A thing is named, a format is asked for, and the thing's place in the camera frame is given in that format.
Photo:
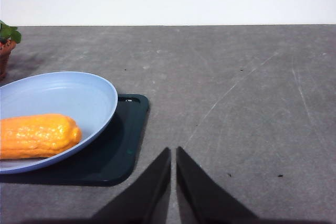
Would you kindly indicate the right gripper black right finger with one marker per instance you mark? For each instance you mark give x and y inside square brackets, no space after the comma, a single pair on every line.
[202,197]

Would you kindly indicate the yellow toy corn cob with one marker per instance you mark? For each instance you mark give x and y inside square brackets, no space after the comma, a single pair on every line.
[39,136]

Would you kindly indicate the orange toy carrot green leaves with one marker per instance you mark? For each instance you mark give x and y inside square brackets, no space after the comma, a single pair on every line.
[10,33]

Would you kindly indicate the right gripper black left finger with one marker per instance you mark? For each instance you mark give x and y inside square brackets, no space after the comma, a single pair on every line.
[147,197]

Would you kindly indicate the brown wicker basket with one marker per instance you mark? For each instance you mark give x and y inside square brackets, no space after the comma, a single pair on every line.
[5,58]

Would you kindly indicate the blue round plate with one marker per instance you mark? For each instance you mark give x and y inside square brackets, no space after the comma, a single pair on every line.
[65,95]

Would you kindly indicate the black flat tray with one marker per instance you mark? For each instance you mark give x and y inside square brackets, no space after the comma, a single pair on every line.
[113,155]

